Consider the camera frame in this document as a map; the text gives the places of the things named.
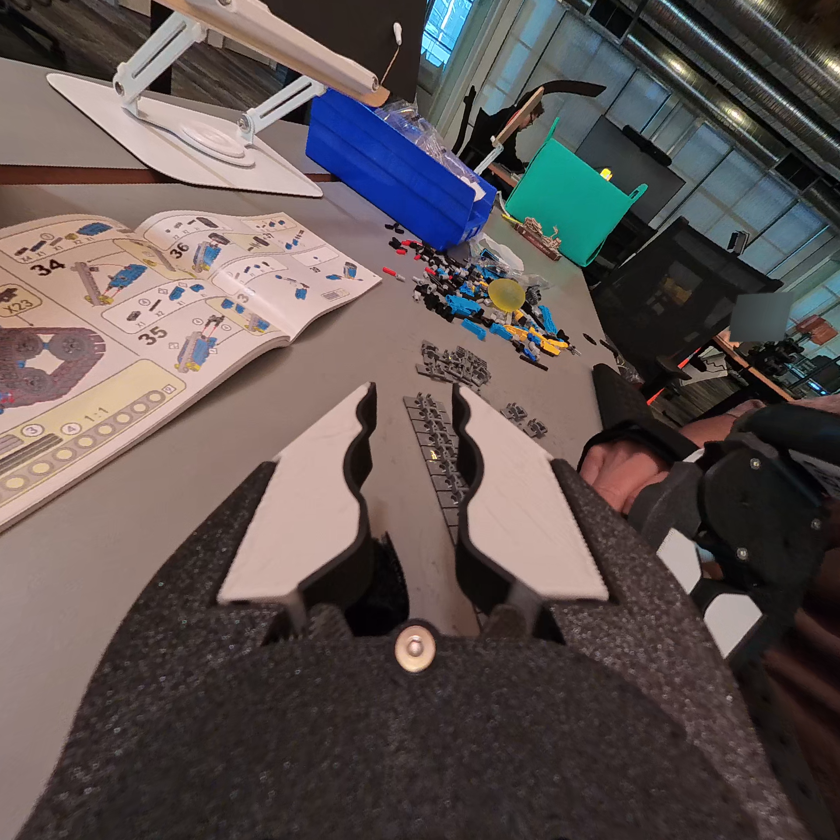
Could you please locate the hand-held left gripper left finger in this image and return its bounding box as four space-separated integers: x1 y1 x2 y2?
217 382 380 631

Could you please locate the pile of small building bricks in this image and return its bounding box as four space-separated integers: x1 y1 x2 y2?
384 223 585 371

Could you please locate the black panel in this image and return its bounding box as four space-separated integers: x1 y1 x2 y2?
262 0 427 106

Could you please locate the crumpled clear plastic wrap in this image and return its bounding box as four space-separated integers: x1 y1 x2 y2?
377 98 487 191

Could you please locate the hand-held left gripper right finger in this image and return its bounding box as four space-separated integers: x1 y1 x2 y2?
451 382 611 624

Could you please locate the open instruction booklet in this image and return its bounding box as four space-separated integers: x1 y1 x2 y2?
0 210 383 532

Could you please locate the person's right hand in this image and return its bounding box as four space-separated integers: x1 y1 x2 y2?
579 436 673 516

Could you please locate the small wooden model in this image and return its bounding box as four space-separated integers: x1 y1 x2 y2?
515 217 565 262

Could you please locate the blue storage bin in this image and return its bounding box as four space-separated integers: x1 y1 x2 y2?
305 88 497 252

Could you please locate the black perforated pad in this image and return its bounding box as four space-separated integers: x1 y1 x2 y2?
592 363 840 840

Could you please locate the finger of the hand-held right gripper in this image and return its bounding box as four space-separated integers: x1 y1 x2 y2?
656 533 704 595
701 589 767 660

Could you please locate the green plastic bin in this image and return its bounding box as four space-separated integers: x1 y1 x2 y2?
504 118 649 268

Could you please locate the yellow translucent ball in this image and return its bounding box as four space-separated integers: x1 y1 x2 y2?
487 277 527 315

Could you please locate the grey desk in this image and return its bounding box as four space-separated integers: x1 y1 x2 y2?
0 56 624 828

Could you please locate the clear plastic bag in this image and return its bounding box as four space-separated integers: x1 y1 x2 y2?
479 236 526 277

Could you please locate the pile of grey links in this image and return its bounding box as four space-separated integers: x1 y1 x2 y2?
416 340 550 438

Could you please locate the person's right forearm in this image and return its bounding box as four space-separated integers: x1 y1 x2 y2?
679 402 765 454

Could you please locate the white laptop stand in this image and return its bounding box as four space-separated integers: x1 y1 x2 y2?
46 0 401 198

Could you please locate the dark wall screen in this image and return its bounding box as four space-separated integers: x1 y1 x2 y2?
574 115 686 227

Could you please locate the grey toy track chain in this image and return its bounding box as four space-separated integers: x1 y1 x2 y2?
402 392 487 634

